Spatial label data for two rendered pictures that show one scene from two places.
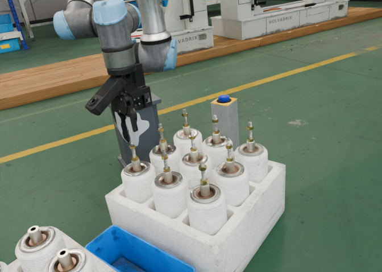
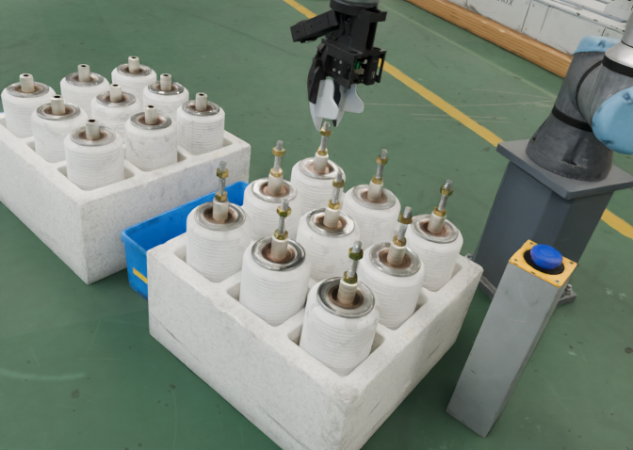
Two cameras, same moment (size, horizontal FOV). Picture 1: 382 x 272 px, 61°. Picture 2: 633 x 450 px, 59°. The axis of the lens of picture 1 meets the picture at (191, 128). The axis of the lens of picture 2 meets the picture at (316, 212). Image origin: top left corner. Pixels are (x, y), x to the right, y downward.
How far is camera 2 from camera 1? 1.00 m
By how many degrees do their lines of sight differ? 72
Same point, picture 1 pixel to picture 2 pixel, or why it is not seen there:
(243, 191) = (246, 289)
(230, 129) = (493, 317)
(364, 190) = not seen: outside the picture
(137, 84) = (352, 42)
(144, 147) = (499, 244)
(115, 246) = not seen: hidden behind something
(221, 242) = (155, 257)
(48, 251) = (181, 116)
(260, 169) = (307, 326)
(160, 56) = (598, 97)
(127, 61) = not seen: outside the picture
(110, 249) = not seen: hidden behind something
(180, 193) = (248, 207)
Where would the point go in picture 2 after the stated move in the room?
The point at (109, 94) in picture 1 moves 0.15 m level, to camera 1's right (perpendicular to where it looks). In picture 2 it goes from (309, 23) to (308, 52)
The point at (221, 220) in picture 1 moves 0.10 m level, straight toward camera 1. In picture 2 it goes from (190, 255) to (123, 245)
